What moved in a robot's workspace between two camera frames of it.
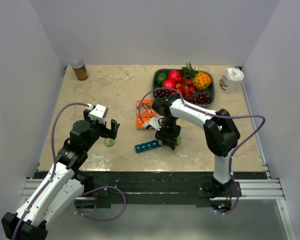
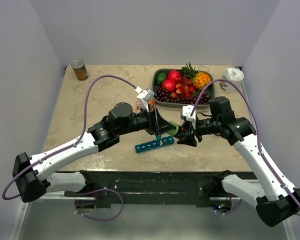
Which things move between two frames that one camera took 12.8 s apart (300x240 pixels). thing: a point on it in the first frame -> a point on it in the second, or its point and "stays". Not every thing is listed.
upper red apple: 174,74 stays
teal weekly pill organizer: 148,145 stays
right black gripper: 162,135 -> 191,129
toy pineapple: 201,80 stays
